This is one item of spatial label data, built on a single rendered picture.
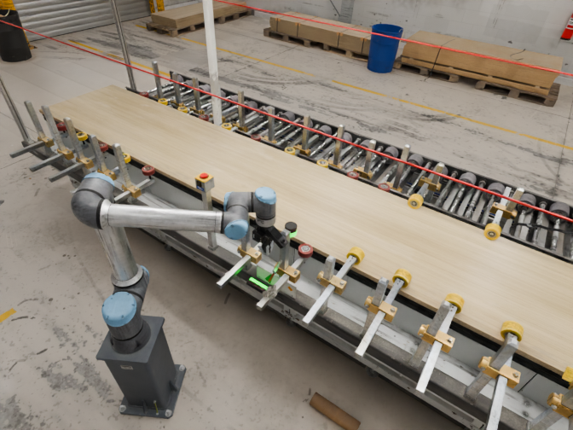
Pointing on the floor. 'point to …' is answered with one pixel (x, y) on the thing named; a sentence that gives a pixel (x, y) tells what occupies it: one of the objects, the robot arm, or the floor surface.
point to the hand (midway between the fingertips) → (269, 253)
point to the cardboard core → (334, 412)
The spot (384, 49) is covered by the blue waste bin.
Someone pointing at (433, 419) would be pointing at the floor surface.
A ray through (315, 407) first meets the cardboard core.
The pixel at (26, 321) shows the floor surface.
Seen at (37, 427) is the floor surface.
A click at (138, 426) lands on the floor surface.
